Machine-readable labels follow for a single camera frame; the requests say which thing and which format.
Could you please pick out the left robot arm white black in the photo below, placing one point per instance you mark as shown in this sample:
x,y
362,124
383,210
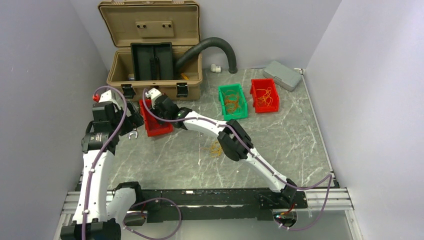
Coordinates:
x,y
94,218

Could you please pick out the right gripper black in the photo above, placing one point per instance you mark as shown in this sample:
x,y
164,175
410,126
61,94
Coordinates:
x,y
156,108

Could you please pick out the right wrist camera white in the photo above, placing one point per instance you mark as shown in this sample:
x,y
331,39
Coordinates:
x,y
153,94

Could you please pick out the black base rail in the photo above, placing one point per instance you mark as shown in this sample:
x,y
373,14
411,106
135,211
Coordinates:
x,y
161,205

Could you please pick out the black toolbox tray insert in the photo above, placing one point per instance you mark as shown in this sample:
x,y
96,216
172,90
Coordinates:
x,y
152,61

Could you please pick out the grey plastic case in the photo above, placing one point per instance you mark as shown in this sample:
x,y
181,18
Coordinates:
x,y
282,75

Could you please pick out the red plastic bin left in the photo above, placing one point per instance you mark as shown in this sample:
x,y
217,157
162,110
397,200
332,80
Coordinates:
x,y
152,126

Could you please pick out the silver wrench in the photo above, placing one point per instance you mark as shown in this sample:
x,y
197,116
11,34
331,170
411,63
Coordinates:
x,y
133,135

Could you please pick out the red plastic bin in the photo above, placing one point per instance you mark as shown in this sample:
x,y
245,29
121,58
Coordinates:
x,y
265,96
152,126

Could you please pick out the green plastic bin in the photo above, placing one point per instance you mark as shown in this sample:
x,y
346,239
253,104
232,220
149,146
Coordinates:
x,y
233,102

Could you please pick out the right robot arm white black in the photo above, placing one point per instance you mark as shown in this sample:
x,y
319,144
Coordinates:
x,y
234,141

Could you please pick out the tan plastic toolbox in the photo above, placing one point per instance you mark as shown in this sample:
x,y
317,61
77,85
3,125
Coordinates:
x,y
150,36

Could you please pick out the white pipe fitting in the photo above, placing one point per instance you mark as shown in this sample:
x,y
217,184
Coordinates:
x,y
215,68

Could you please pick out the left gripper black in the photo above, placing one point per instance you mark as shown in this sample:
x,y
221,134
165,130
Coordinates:
x,y
133,121

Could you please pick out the red plastic bin right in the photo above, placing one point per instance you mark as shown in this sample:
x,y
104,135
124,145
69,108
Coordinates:
x,y
265,96

